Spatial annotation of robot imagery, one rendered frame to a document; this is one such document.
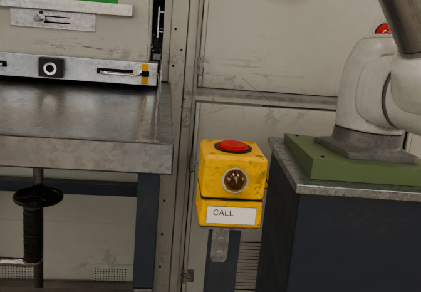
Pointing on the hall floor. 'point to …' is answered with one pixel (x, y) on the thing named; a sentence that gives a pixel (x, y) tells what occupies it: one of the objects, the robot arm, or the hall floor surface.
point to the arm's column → (337, 242)
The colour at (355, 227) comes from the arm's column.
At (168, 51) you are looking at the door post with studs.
